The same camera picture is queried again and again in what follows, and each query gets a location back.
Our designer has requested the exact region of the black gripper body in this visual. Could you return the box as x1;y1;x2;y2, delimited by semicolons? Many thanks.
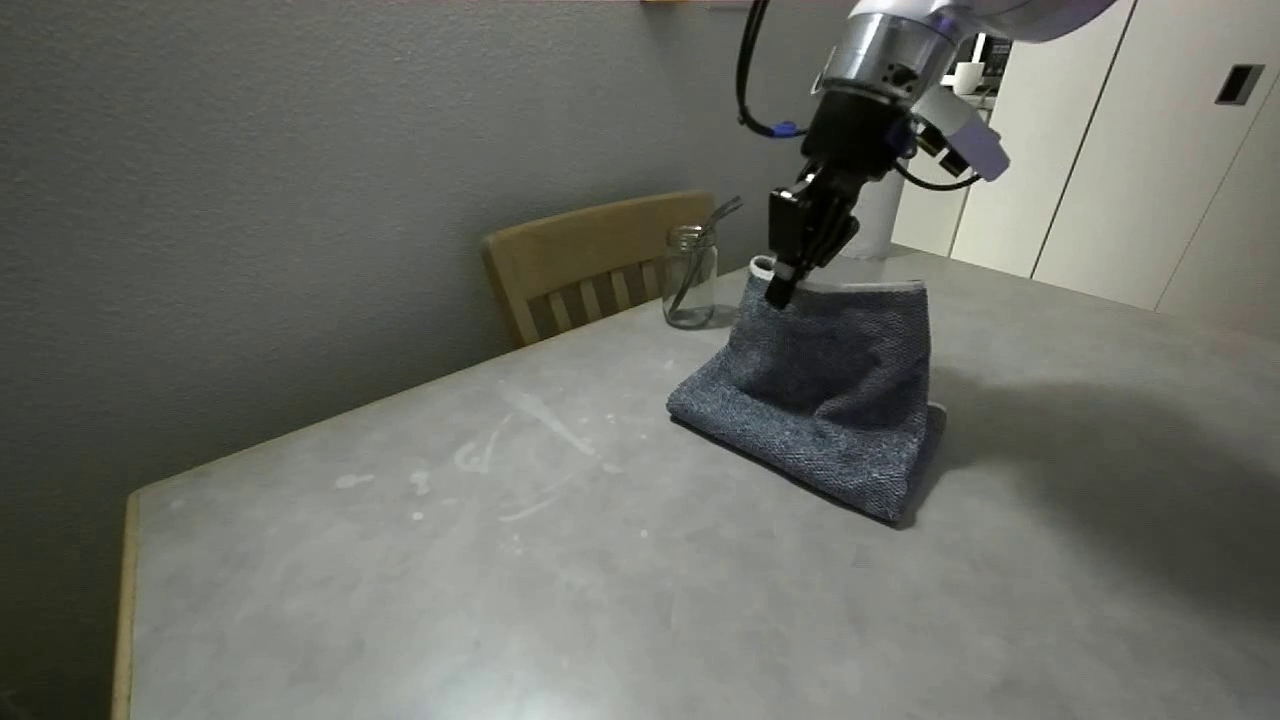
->
794;87;921;205

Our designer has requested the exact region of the blue grey striped towel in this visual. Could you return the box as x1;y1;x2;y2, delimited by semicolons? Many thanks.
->
663;258;952;533

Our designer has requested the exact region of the white round pillar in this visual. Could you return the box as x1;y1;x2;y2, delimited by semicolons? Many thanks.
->
834;172;911;266

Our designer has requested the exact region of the white cabinet door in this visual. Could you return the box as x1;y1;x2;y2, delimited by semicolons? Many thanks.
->
1030;0;1280;317
888;164;987;258
946;0;1135;281

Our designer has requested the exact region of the clear glass jar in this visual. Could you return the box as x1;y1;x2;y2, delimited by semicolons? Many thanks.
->
658;196;748;333

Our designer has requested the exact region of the light wooden chair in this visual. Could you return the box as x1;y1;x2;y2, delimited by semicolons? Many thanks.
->
478;187;724;351

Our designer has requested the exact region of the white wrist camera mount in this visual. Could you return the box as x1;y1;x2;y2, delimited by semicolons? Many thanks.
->
911;83;1010;186

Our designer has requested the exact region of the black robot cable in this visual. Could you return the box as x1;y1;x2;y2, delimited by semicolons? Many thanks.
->
736;0;810;146

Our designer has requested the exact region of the black wall plate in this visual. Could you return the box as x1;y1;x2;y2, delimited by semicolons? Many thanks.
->
1213;61;1266;107

